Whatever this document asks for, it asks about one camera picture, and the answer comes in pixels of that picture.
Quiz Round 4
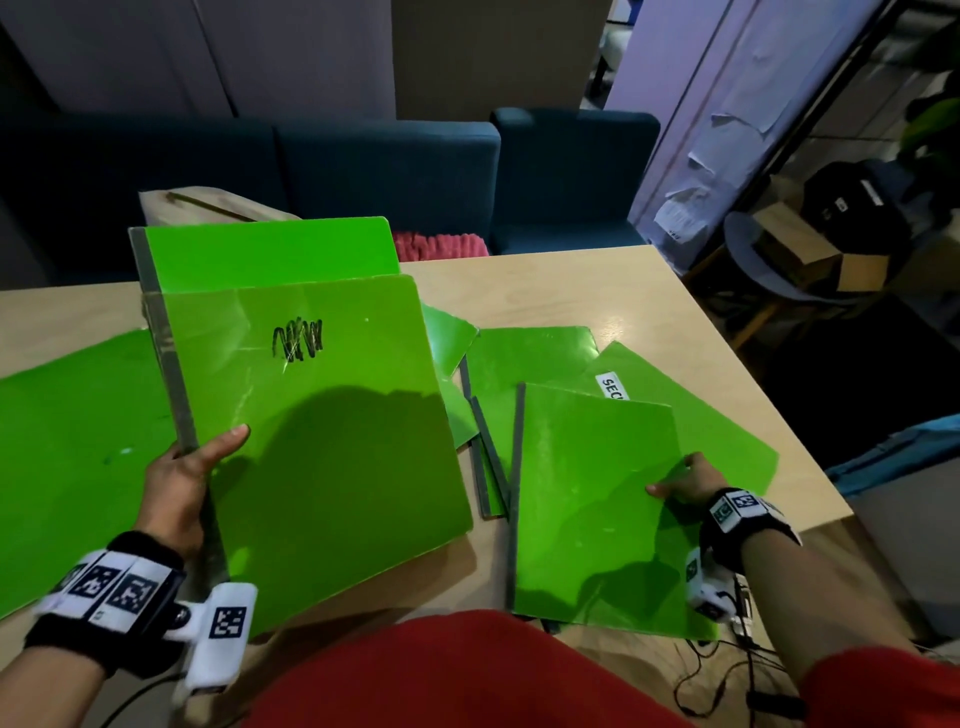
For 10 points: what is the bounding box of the red shirt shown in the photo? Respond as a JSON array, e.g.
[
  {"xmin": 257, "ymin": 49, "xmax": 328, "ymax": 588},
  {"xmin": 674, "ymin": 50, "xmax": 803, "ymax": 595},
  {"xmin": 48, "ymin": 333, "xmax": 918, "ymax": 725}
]
[{"xmin": 243, "ymin": 608, "xmax": 960, "ymax": 728}]

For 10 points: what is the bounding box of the taupe partition panel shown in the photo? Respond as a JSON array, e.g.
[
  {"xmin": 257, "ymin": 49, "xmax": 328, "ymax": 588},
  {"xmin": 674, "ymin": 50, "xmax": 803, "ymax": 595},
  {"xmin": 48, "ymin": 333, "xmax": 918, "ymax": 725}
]
[{"xmin": 391, "ymin": 0, "xmax": 613, "ymax": 123}]

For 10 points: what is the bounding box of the blue cloth item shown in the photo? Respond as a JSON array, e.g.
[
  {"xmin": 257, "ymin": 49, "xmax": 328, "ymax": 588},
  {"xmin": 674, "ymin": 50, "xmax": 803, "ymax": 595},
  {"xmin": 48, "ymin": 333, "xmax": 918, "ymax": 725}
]
[{"xmin": 824, "ymin": 413, "xmax": 960, "ymax": 500}]

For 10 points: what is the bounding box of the pile of green folders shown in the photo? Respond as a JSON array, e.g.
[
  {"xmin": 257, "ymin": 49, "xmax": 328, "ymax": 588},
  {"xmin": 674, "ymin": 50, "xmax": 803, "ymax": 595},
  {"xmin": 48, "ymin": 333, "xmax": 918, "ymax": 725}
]
[{"xmin": 0, "ymin": 303, "xmax": 781, "ymax": 624}]

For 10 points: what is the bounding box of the black left wristband with markers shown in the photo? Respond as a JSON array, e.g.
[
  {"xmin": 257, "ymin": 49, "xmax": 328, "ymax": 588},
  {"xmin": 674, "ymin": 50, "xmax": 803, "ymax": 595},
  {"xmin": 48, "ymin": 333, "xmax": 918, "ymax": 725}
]
[{"xmin": 23, "ymin": 530, "xmax": 187, "ymax": 676}]

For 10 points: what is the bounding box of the plain green folder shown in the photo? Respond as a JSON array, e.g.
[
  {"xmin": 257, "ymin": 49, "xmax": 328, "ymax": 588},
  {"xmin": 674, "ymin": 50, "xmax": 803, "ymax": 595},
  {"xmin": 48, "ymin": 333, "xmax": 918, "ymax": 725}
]
[{"xmin": 506, "ymin": 380, "xmax": 723, "ymax": 643}]

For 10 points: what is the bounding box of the grey chair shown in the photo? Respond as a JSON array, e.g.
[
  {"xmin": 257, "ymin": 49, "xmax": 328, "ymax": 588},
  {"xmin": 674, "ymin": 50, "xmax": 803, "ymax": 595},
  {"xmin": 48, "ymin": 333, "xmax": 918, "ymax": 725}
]
[{"xmin": 723, "ymin": 212, "xmax": 871, "ymax": 350}]

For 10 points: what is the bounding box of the person's right hand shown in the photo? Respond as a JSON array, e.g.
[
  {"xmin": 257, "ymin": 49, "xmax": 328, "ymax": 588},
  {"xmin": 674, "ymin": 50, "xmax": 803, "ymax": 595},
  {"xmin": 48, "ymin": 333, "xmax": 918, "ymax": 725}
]
[{"xmin": 644, "ymin": 451, "xmax": 731, "ymax": 508}]

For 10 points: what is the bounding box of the dark teal sofa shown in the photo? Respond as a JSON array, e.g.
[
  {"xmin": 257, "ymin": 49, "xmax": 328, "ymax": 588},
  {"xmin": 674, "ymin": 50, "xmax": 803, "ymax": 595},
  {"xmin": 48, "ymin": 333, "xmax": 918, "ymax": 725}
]
[{"xmin": 0, "ymin": 112, "xmax": 502, "ymax": 286}]

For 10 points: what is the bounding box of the red ribbed cushion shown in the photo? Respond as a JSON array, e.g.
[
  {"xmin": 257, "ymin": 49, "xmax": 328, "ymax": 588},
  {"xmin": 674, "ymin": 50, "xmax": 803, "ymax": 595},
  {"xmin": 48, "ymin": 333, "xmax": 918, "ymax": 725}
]
[{"xmin": 392, "ymin": 230, "xmax": 490, "ymax": 264}]

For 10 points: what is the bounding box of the person's left forearm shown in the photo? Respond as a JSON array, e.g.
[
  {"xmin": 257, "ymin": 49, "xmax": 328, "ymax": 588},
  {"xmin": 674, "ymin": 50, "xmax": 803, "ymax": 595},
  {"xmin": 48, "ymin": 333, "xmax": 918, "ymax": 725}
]
[{"xmin": 0, "ymin": 648, "xmax": 106, "ymax": 728}]

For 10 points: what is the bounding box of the cardboard box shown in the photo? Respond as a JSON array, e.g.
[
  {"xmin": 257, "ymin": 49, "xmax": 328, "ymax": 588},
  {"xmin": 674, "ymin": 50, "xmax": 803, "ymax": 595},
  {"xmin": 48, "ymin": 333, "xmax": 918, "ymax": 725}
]
[{"xmin": 752, "ymin": 202, "xmax": 890, "ymax": 294}]

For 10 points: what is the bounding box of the black left camera cable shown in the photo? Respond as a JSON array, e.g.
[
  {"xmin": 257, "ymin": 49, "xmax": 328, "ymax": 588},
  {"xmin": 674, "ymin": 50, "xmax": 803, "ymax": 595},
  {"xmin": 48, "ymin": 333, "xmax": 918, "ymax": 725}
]
[{"xmin": 97, "ymin": 671, "xmax": 185, "ymax": 728}]

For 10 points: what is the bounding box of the black bag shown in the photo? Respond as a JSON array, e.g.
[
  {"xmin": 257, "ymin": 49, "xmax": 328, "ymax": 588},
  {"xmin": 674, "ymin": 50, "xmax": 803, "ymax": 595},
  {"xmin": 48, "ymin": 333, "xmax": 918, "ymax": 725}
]
[{"xmin": 800, "ymin": 161, "xmax": 913, "ymax": 256}]

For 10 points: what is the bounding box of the green plant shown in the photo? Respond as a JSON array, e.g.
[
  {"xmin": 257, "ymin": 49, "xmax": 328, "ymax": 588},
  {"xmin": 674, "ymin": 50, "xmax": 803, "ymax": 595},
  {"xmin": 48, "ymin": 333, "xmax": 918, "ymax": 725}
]
[{"xmin": 899, "ymin": 14, "xmax": 960, "ymax": 196}]

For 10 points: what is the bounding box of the black wristband with markers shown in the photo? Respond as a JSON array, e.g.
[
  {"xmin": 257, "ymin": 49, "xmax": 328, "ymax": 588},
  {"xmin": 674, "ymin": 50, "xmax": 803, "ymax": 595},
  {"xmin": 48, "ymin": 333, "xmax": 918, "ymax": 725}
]
[
  {"xmin": 23, "ymin": 530, "xmax": 187, "ymax": 676},
  {"xmin": 699, "ymin": 487, "xmax": 804, "ymax": 575}
]

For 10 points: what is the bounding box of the person's right forearm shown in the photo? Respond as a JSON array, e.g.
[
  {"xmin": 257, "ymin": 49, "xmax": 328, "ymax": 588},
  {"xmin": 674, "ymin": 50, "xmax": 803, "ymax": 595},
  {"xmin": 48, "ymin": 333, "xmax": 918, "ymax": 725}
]
[{"xmin": 738, "ymin": 528, "xmax": 920, "ymax": 688}]

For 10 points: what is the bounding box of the black right wristband with markers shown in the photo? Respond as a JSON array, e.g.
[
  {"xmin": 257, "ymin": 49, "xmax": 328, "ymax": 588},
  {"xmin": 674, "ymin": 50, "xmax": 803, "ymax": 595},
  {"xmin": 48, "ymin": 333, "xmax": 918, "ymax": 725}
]
[{"xmin": 699, "ymin": 487, "xmax": 804, "ymax": 575}]

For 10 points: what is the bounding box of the beige tote bag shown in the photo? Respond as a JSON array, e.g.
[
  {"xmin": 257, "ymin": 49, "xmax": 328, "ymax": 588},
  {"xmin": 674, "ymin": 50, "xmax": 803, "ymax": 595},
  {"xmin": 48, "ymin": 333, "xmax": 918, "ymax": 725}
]
[{"xmin": 138, "ymin": 185, "xmax": 301, "ymax": 226}]

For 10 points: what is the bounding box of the grey partition panel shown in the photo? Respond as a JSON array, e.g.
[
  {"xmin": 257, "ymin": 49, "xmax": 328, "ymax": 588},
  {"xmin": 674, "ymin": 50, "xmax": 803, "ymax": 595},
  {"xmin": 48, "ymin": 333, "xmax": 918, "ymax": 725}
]
[{"xmin": 0, "ymin": 0, "xmax": 397, "ymax": 121}]

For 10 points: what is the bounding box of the green folder with black scribble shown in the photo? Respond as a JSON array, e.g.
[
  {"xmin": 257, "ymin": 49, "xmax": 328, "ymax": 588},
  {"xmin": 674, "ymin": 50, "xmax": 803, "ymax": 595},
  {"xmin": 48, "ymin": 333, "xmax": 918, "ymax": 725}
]
[{"xmin": 142, "ymin": 273, "xmax": 475, "ymax": 640}]

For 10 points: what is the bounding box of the dark teal armchair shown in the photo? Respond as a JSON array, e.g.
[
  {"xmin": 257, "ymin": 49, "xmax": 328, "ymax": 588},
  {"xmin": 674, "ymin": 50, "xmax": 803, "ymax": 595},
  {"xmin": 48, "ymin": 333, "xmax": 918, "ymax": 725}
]
[{"xmin": 488, "ymin": 107, "xmax": 663, "ymax": 258}]

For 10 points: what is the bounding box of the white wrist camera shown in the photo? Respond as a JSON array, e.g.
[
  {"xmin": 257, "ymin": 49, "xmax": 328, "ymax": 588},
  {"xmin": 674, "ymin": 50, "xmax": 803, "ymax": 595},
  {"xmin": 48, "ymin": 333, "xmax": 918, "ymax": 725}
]
[
  {"xmin": 164, "ymin": 583, "xmax": 260, "ymax": 695},
  {"xmin": 683, "ymin": 547, "xmax": 740, "ymax": 624}
]

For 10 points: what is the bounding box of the person's left hand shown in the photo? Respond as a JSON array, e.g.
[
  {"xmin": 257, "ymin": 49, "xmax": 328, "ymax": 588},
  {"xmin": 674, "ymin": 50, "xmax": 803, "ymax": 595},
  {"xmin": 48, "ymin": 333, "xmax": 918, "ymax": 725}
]
[{"xmin": 133, "ymin": 423, "xmax": 252, "ymax": 561}]

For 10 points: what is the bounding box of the black floor cable tangle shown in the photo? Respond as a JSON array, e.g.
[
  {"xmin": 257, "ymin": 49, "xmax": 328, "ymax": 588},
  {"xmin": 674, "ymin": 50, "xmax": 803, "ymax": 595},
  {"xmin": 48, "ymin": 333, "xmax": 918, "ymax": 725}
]
[{"xmin": 671, "ymin": 577, "xmax": 811, "ymax": 721}]

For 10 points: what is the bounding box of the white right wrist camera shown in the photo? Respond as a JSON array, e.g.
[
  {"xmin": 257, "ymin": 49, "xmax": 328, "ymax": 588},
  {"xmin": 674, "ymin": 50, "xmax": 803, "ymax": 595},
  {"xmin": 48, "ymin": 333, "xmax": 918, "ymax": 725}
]
[{"xmin": 683, "ymin": 547, "xmax": 740, "ymax": 624}]

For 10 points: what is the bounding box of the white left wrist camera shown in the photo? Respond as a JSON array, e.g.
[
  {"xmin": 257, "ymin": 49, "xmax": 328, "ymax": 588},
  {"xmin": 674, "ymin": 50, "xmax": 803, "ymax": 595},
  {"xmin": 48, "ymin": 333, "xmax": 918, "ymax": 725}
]
[{"xmin": 164, "ymin": 583, "xmax": 260, "ymax": 695}]

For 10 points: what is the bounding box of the lavender board with taped papers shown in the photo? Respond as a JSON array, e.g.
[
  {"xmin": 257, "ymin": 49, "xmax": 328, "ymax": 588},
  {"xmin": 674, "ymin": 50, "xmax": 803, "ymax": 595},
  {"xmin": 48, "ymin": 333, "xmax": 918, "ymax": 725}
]
[{"xmin": 603, "ymin": 0, "xmax": 886, "ymax": 275}]

